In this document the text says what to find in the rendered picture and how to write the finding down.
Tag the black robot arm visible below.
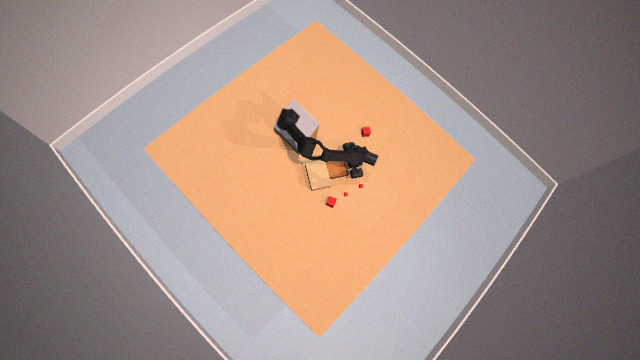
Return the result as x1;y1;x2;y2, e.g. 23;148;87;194
277;109;379;166

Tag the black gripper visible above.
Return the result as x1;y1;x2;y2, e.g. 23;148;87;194
343;142;364;179

